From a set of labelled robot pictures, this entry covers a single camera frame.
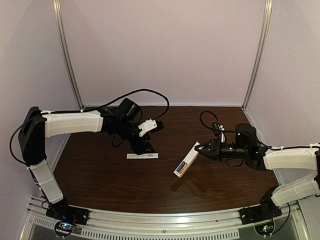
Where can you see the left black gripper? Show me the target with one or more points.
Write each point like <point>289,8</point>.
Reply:
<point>135,146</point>

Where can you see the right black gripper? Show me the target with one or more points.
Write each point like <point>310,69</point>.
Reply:
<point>214,153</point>

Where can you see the white remote control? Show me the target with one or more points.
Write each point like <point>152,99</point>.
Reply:
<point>189,159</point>

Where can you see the orange battery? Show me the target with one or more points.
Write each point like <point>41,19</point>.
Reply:
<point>183,168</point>

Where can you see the blue battery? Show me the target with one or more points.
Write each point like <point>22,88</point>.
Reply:
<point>180,166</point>

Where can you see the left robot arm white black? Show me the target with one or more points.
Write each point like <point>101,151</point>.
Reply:
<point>41,125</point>

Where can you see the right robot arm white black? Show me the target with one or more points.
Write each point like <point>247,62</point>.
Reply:
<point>260,157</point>

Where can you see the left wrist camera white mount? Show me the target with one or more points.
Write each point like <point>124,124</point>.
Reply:
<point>150,125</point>

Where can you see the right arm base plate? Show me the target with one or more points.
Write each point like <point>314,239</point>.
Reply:
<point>258,213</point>

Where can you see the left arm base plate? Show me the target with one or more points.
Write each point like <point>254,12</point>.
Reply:
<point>69,214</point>

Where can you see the front aluminium rail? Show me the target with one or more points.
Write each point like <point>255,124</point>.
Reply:
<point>212,225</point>

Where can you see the right aluminium frame post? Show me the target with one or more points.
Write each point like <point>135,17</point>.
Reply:
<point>263,36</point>

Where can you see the aluminium frame post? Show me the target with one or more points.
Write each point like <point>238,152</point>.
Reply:
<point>65,52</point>
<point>263,36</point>

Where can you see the left aluminium frame post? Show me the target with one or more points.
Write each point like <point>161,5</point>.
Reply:
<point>65,52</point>

